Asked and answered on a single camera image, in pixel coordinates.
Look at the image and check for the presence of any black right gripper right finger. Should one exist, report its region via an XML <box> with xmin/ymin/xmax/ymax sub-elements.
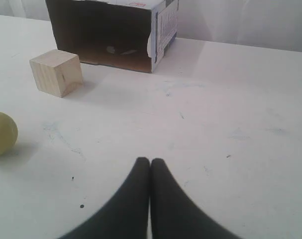
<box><xmin>150</xmin><ymin>158</ymin><xmax>239</xmax><ymax>239</ymax></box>

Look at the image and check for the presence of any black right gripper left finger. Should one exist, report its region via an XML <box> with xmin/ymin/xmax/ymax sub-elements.
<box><xmin>61</xmin><ymin>157</ymin><xmax>150</xmax><ymax>239</ymax></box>

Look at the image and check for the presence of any yellow ball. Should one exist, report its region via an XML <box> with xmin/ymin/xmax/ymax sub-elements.
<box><xmin>0</xmin><ymin>112</ymin><xmax>18</xmax><ymax>155</ymax></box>

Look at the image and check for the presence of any wooden cube block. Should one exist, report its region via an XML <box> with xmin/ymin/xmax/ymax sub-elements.
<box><xmin>29</xmin><ymin>49</ymin><xmax>84</xmax><ymax>98</ymax></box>

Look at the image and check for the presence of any blue white cardboard box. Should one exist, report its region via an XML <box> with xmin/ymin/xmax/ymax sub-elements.
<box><xmin>46</xmin><ymin>0</ymin><xmax>179</xmax><ymax>73</ymax></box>

